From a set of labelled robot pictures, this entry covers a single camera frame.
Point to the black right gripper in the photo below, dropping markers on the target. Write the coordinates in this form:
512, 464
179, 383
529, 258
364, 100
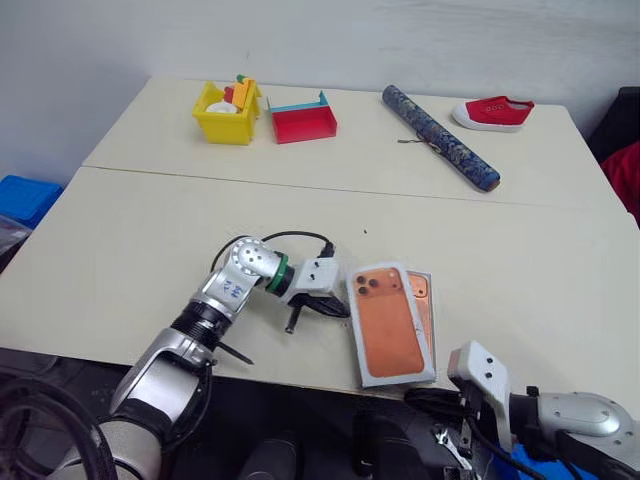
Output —
472, 410

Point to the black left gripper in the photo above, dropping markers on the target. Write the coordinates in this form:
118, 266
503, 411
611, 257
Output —
296, 315

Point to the orange phone box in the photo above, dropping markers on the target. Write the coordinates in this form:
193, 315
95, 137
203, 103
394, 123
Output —
390, 330

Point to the orange smartphone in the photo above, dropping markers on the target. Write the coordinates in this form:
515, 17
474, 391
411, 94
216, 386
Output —
422, 320

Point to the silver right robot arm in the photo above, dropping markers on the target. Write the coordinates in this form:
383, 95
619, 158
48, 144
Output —
585, 412

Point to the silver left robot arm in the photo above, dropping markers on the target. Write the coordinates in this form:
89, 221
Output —
160, 370

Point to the silver adjustable wrench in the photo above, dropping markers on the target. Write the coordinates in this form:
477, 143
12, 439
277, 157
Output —
450, 445

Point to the red tray with teal back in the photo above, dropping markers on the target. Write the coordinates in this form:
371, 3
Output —
305, 127

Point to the yellow plastic bin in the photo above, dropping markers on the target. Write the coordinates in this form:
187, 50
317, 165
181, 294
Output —
227, 130

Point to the blue patterned rolled scroll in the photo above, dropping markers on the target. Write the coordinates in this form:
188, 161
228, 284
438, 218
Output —
440, 135

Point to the white round cup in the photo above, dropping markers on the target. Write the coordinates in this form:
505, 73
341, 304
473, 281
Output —
221, 109

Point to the orange plastic piece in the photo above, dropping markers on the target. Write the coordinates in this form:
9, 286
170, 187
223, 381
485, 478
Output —
244, 95

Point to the red plastic piece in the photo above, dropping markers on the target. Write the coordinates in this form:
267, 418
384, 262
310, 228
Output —
229, 94

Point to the red canvas shoe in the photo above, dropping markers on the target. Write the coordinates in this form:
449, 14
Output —
492, 112

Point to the red cloth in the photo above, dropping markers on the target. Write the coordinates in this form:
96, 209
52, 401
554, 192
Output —
627, 175

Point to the blue plastic crate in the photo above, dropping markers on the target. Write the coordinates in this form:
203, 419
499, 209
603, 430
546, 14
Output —
27, 197

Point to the dark crinkled bag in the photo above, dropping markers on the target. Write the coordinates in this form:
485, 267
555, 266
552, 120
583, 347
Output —
12, 240

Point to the black chair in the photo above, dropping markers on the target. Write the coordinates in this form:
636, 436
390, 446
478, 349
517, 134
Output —
617, 125

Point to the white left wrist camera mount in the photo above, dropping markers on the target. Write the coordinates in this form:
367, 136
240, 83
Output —
315, 275

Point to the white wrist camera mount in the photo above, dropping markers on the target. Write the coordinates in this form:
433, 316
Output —
315, 275
482, 365

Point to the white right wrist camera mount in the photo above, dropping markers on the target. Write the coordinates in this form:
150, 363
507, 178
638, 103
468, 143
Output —
482, 365

